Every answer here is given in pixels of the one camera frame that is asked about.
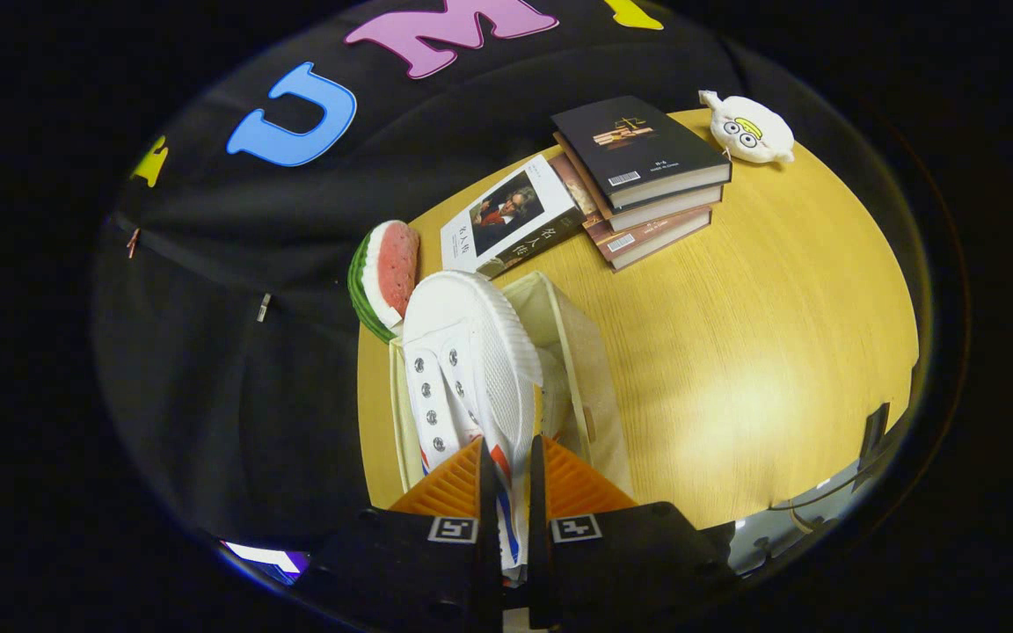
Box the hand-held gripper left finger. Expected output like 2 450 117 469
295 435 507 633

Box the dark brown book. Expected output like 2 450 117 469
553 132 725 233

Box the white portrait cover book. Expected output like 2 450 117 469
440 154 587 280

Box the cream fabric storage box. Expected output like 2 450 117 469
388 271 635 498

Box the lit display screen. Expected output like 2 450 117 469
222 539 310 586

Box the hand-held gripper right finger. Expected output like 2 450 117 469
526 433 736 632

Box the black hardcover book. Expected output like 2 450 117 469
550 95 732 210

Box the white plush toy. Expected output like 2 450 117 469
698 89 796 165

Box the watermelon slice toy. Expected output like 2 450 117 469
347 220 420 344

